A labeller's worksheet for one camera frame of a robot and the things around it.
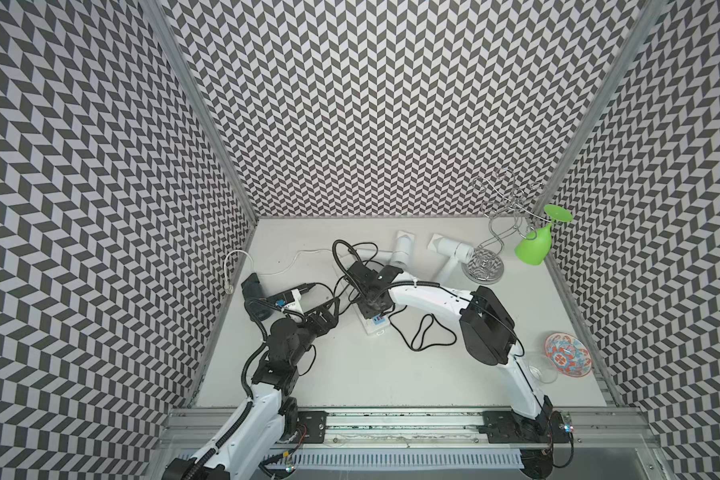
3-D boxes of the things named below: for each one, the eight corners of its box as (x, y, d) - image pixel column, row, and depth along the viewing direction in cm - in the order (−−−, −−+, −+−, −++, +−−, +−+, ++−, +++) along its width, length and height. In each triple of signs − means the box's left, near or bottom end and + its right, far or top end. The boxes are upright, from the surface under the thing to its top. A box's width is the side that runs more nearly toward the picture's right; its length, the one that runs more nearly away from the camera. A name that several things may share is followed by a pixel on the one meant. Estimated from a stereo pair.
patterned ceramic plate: (572, 385, 82) (583, 379, 78) (534, 353, 88) (542, 345, 83) (588, 361, 86) (599, 355, 82) (550, 332, 92) (559, 324, 87)
